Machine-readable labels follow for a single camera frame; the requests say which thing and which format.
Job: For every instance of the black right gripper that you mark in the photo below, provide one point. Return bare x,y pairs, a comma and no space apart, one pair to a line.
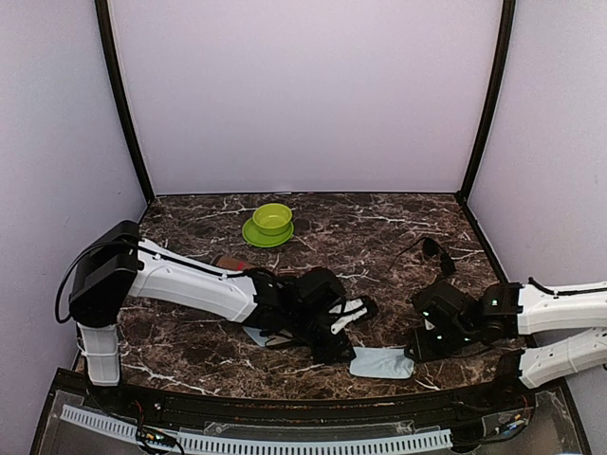
423,351

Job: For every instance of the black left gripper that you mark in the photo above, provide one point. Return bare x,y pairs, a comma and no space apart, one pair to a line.
329,354

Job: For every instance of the light blue cloth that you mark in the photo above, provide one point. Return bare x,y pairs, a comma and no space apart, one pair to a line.
256,335
381,363

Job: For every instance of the black sunglasses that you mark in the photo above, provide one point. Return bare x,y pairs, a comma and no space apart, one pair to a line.
430,249

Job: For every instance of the black checkered glasses case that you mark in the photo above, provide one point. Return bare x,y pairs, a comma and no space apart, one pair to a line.
282,341

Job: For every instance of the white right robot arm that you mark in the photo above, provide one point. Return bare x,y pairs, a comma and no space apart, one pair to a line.
454,320

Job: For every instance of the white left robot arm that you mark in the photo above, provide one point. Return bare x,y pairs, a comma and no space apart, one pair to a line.
312,308

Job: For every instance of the pink translucent sunglasses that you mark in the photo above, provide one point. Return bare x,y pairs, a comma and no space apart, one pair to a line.
294,273

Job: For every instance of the green plastic plate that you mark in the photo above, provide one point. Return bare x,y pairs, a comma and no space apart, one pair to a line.
255,237

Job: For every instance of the green plastic bowl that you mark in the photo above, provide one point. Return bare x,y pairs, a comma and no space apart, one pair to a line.
272,218

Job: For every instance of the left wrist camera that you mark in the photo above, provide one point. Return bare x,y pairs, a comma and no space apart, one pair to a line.
342,314

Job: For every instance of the white slotted cable duct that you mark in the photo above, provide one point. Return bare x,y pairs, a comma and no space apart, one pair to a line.
233,439

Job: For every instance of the right black frame post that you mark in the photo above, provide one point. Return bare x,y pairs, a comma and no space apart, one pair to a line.
491,99

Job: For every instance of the black frame post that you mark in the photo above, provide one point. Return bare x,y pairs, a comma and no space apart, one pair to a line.
111,57
491,99

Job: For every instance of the left black frame post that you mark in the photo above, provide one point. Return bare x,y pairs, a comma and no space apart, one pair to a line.
111,57

